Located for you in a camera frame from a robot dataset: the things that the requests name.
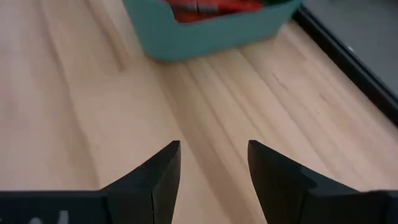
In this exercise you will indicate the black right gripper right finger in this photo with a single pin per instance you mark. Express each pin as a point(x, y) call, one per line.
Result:
point(280, 186)

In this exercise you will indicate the red Orville butter popcorn bag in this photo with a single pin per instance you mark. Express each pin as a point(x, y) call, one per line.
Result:
point(236, 7)

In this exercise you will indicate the teal plastic basket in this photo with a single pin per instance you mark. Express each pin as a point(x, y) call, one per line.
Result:
point(202, 40)

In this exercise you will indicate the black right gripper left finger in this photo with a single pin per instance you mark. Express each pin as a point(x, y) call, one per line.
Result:
point(146, 193)

